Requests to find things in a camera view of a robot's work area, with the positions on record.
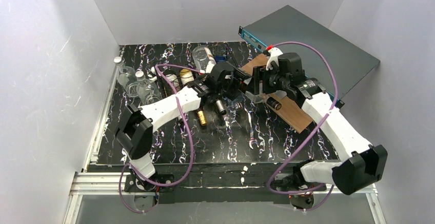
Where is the clear bottle gold label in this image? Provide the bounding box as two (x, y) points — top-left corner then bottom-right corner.
(245, 91), (282, 111)

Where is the clear bottle dark label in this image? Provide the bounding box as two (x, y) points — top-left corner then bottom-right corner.
(135, 70), (163, 105)

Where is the clear bottle red label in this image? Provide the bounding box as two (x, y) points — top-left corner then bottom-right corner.
(113, 56), (139, 98)

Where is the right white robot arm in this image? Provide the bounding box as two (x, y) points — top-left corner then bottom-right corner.
(252, 52), (388, 195)

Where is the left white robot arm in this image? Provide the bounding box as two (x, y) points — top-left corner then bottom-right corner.
(115, 62), (251, 187)

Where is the blue label clear bottle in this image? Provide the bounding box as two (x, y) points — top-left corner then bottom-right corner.
(212, 55), (245, 112)

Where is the dark wine bottle gold cap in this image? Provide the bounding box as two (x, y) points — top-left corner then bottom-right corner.
(180, 69), (207, 127)

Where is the clear bottle brown neck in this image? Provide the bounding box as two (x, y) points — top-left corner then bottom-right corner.
(192, 45), (216, 70)

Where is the dark wine bottle silver cap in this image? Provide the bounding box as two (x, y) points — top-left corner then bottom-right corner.
(162, 69), (181, 96)

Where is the brown wooden board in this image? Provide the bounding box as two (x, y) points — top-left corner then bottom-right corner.
(242, 52), (327, 133)

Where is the silver combination wrench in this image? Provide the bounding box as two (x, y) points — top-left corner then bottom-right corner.
(247, 111), (258, 150)

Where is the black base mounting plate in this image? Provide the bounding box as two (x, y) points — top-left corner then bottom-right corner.
(112, 161), (347, 205)

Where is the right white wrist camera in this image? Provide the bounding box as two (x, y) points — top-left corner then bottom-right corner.
(266, 45), (283, 71)

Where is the black wire wine rack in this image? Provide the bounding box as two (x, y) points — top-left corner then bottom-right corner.
(152, 42), (241, 107)

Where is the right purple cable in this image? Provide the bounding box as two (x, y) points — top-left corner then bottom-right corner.
(266, 41), (339, 213)

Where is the teal network switch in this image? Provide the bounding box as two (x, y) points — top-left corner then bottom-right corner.
(239, 5), (380, 108)

